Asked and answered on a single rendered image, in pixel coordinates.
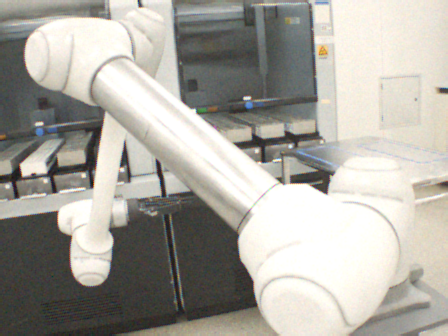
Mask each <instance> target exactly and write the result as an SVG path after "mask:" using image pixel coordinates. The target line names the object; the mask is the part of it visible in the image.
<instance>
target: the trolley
mask: <svg viewBox="0 0 448 336"><path fill-rule="evenodd" d="M279 153H280V155H281V167H282V185H283V186H285V185H286V184H290V176H289V158H290V159H292V160H294V161H296V162H299V163H302V164H303V165H307V166H309V167H311V168H313V169H317V170H318V171H320V172H324V173H326V174H328V175H332V176H334V175H335V172H337V170H338V169H339V167H340V165H343V164H344V163H345V162H346V161H347V160H348V159H353V158H358V157H379V158H386V159H392V160H394V161H396V162H397V163H398V165H400V167H402V168H404V170H405V172H406V173H407V176H408V177H409V180H410V182H411V185H412V188H413V189H416V188H422V187H425V186H428V185H434V184H438V183H440V182H446V181H448V152H442V151H438V150H435V149H428V148H425V147H422V146H415V145H411V144H408V143H404V142H398V141H393V140H390V139H387V138H380V137H376V136H373V135H370V136H366V137H358V138H353V139H344V140H340V141H335V142H326V143H321V144H311V145H307V146H302V147H292V148H288V149H283V150H279ZM446 198H448V192H443V193H441V194H438V195H435V196H429V197H426V198H423V199H418V200H415V205H416V207H418V206H421V205H424V204H430V203H432V202H435V201H441V200H443V199H446ZM447 326H448V324H445V325H441V326H439V327H437V328H434V329H429V330H427V331H425V332H422V333H419V336H426V335H428V334H430V333H434V332H436V331H437V330H441V329H443V328H445V327H447Z"/></svg>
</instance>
